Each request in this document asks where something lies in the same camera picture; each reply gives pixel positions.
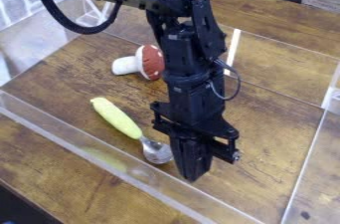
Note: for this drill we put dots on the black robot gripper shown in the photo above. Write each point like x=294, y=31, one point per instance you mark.
x=201, y=134

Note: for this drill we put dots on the green handled metal spoon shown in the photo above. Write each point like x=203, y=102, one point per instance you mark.
x=157, y=151

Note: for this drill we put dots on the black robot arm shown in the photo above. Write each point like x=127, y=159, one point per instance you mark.
x=190, y=38

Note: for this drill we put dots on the red and white toy mushroom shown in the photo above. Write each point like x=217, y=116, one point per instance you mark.
x=147, y=61

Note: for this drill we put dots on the clear acrylic enclosure wall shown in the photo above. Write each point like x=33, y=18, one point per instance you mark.
x=79, y=168

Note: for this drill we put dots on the clear acrylic triangle bracket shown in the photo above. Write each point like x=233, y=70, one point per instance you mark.
x=95, y=14

